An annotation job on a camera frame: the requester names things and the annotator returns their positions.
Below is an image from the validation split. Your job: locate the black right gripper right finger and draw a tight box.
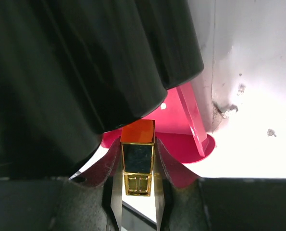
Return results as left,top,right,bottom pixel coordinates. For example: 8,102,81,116
154,139,286,231

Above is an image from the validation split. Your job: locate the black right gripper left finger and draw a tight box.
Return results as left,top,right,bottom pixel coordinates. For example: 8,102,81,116
0,139,123,231

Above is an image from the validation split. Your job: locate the pink bottom drawer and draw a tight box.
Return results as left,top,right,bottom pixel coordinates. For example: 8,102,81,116
101,82,215,164

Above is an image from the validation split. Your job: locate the gold black lipstick case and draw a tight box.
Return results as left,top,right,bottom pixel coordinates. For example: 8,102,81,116
120,119,155,197

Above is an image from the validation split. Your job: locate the black drawer cabinet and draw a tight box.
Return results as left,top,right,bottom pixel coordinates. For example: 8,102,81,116
0,0,204,179

